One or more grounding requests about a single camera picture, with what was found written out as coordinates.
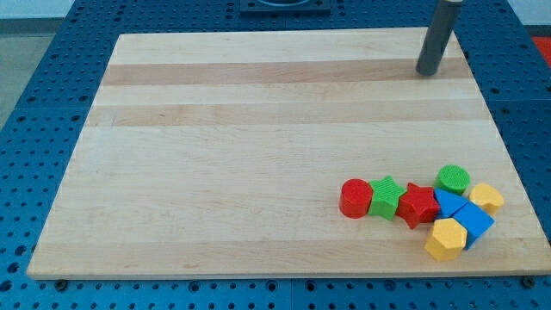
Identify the light wooden board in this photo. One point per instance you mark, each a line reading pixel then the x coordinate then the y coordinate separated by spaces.
pixel 222 155

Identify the yellow hexagon block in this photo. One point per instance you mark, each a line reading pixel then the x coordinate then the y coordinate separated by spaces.
pixel 446 240

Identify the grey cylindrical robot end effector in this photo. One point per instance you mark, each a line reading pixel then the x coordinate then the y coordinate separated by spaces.
pixel 437 36

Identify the blue triangle block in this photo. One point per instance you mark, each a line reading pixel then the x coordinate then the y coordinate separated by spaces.
pixel 449 203

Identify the green star block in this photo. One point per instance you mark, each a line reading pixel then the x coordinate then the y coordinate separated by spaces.
pixel 385 198

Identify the green cylinder block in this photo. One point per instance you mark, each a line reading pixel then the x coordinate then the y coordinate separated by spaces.
pixel 452 178

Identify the yellow heart block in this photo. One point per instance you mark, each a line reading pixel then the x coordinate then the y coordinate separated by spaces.
pixel 486 197

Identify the blue cube block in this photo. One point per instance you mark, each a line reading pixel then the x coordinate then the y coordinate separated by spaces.
pixel 475 220

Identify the red star block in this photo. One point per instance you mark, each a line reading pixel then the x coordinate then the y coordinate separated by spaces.
pixel 418 205

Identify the red cylinder block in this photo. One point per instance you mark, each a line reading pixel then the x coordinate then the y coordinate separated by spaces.
pixel 355 198

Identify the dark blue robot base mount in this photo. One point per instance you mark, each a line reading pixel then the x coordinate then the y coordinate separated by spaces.
pixel 263 7

